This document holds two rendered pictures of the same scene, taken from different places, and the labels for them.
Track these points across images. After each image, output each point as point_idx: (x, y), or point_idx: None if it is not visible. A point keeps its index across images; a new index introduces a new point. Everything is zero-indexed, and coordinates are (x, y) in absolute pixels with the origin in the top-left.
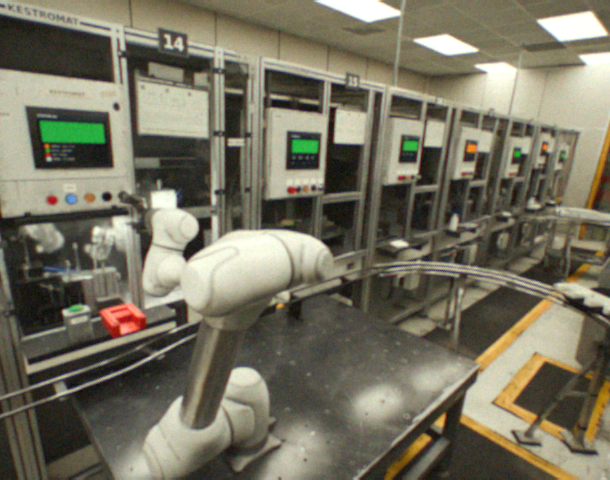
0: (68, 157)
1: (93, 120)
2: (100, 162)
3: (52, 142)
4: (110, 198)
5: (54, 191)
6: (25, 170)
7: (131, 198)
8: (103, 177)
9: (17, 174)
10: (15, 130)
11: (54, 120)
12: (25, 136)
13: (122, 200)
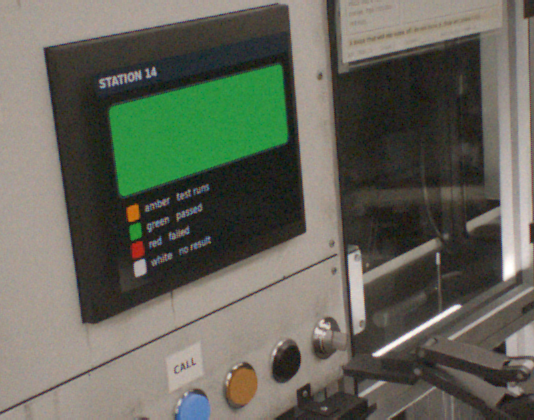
0: (193, 239)
1: (256, 55)
2: (279, 227)
3: (147, 191)
4: (299, 365)
5: (141, 400)
6: (54, 342)
7: (443, 362)
8: (271, 284)
9: (31, 371)
10: (19, 172)
11: (150, 91)
12: (50, 189)
13: (357, 366)
